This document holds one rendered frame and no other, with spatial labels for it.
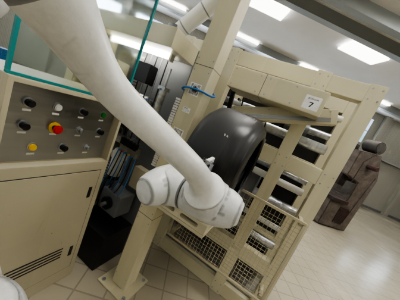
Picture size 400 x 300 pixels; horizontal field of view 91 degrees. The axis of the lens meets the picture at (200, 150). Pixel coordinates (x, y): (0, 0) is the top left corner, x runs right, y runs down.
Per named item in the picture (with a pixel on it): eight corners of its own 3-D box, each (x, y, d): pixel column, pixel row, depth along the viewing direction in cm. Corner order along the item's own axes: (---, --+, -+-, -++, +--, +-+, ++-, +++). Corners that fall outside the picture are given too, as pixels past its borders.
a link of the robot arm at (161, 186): (161, 186, 69) (194, 200, 63) (126, 203, 55) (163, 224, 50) (165, 157, 66) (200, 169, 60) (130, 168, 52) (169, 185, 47)
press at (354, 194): (325, 216, 579) (368, 142, 536) (354, 240, 476) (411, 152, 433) (287, 202, 562) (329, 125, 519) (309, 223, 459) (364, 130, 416)
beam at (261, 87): (226, 85, 136) (235, 63, 134) (235, 94, 160) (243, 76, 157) (318, 117, 114) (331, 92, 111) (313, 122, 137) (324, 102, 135)
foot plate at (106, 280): (97, 280, 144) (97, 277, 144) (125, 260, 169) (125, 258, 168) (122, 305, 134) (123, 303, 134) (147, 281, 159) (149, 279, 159)
